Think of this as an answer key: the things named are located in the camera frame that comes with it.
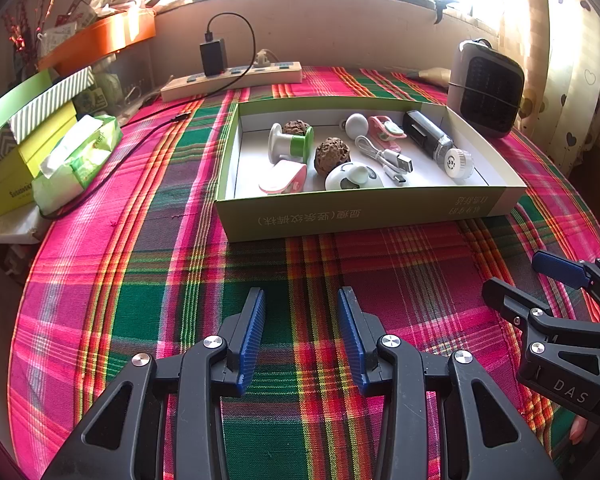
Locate red berry branches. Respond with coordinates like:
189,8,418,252
0,0,71,68

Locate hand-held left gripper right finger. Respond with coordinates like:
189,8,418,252
336,286,563,480

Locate black charging cable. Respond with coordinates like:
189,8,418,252
40,13,257,220

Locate person's right hand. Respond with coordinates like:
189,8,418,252
569,412,598,443

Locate yellow-green cardboard box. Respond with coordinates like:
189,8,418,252
0,100,78,218

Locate black charger adapter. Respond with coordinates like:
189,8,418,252
200,38,229,77

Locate black and silver flashlight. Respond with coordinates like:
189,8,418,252
402,110,453,161

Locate white round ribbed cap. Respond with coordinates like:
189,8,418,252
442,147,475,178

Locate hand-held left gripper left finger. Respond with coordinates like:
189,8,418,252
40,287,267,480

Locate green and white spool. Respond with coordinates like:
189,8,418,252
267,122,315,165

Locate white side shelf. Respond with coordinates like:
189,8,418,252
0,205,46,246

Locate pink oval case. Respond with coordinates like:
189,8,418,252
259,160,308,195

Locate orange tray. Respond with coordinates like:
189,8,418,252
37,10,157,73

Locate green striped box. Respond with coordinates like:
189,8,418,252
7,66,95,143

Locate white egg-shaped knob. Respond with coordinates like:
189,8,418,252
341,112,371,138

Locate white paper gift bag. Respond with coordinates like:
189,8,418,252
37,10,98,58

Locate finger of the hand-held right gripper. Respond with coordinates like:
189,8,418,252
531,250,600,323
481,276,600,362

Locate green cardboard box tray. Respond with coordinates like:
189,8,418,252
215,97,528,245

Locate small brown walnut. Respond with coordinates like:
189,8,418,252
281,119,315,140

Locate green plastic packet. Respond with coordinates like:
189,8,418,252
75,72,123,111

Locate white charging cable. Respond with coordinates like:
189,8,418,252
355,134,415,187

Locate beige cone-shaped bag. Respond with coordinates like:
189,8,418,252
405,66,453,87

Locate small pink grey gadget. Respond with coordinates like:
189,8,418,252
367,116,407,143

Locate heart-print curtain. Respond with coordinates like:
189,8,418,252
500,0,600,153

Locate green box lid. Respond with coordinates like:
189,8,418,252
0,69,53,133

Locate green tissue pack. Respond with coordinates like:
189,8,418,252
32,114,123,213

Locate beige power strip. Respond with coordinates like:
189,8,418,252
160,61,303,103

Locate white round panda gadget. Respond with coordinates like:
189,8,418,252
325,161,385,192

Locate white and black space heater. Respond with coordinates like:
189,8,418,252
447,39,526,140

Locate large brown walnut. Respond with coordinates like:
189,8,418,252
314,140,352,178

